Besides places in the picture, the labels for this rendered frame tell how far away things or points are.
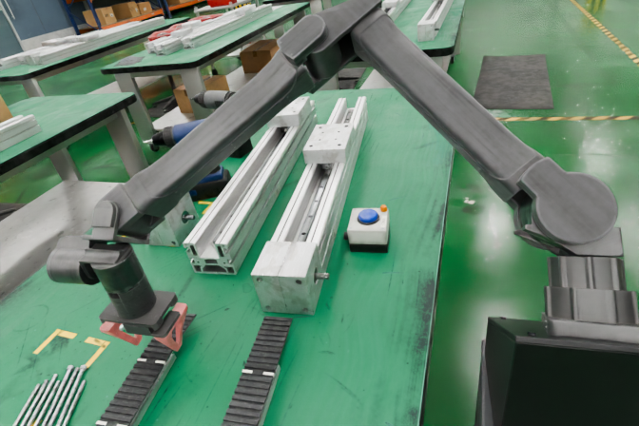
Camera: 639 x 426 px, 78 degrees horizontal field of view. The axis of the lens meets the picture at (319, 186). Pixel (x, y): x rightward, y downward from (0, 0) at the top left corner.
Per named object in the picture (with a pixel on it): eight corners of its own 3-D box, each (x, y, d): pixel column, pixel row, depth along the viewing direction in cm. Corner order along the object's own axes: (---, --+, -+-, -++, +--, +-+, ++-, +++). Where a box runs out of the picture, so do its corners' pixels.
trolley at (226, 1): (247, 74, 537) (227, -8, 485) (212, 77, 552) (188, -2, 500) (273, 53, 620) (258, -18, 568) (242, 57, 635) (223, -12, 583)
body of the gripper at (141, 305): (127, 294, 67) (110, 261, 63) (180, 300, 64) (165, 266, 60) (101, 325, 62) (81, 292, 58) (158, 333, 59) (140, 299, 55)
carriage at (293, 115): (300, 133, 127) (297, 114, 123) (269, 135, 130) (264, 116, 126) (312, 114, 140) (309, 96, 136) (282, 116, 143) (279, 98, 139)
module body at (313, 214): (323, 279, 79) (318, 245, 74) (277, 276, 81) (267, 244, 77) (368, 118, 144) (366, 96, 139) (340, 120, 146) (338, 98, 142)
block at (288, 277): (327, 316, 71) (319, 278, 66) (262, 311, 74) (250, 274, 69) (336, 279, 78) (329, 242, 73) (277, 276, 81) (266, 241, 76)
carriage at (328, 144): (347, 172, 102) (344, 148, 98) (306, 173, 104) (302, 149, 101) (356, 144, 115) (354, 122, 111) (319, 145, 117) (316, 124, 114)
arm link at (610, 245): (625, 272, 41) (601, 272, 46) (615, 176, 43) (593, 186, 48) (527, 267, 43) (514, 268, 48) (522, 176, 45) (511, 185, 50)
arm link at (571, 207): (358, -36, 54) (367, 10, 63) (282, 29, 54) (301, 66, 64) (638, 211, 40) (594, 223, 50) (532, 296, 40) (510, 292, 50)
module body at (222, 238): (237, 274, 83) (225, 243, 79) (195, 272, 86) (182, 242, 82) (318, 122, 149) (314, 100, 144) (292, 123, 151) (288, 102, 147)
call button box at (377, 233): (388, 253, 82) (386, 229, 79) (341, 252, 84) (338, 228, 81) (390, 229, 89) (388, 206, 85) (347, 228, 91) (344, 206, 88)
